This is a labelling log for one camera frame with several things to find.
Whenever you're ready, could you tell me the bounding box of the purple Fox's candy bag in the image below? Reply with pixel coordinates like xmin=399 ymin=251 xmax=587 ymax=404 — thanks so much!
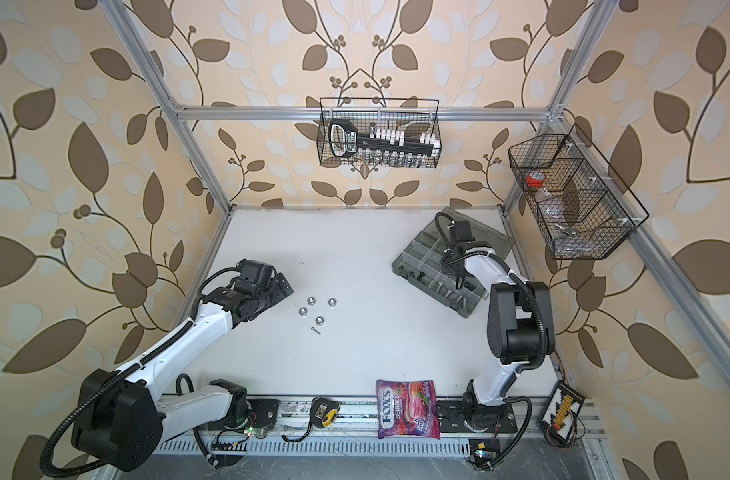
xmin=376 ymin=380 xmax=441 ymax=440

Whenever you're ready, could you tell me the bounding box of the socket set on black rail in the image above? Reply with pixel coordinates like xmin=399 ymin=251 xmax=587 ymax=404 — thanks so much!
xmin=323 ymin=119 xmax=442 ymax=168

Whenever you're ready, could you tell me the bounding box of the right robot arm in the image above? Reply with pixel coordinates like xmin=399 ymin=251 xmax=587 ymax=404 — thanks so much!
xmin=434 ymin=212 xmax=556 ymax=431

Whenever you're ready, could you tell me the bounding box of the right wire basket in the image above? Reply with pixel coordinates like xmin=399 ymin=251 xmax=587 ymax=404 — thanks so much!
xmin=508 ymin=125 xmax=650 ymax=260

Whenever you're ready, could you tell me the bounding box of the grey plastic organizer box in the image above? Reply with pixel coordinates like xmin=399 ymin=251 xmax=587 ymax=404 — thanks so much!
xmin=392 ymin=207 xmax=514 ymax=318

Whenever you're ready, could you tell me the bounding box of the wire basket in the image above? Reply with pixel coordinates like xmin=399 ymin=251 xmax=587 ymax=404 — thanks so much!
xmin=508 ymin=125 xmax=650 ymax=260
xmin=317 ymin=96 xmax=443 ymax=169

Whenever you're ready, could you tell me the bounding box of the small electronics board with wires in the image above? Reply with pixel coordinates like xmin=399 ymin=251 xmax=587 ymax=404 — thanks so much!
xmin=538 ymin=381 xmax=586 ymax=449

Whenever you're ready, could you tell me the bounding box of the yellow black tape measure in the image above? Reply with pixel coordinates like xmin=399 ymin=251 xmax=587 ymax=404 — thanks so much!
xmin=281 ymin=397 xmax=341 ymax=443

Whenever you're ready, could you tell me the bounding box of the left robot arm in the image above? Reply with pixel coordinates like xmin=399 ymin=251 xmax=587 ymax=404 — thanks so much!
xmin=40 ymin=259 xmax=294 ymax=478

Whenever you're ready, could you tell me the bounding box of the back wire basket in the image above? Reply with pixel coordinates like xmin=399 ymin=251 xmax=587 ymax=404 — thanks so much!
xmin=317 ymin=96 xmax=443 ymax=169

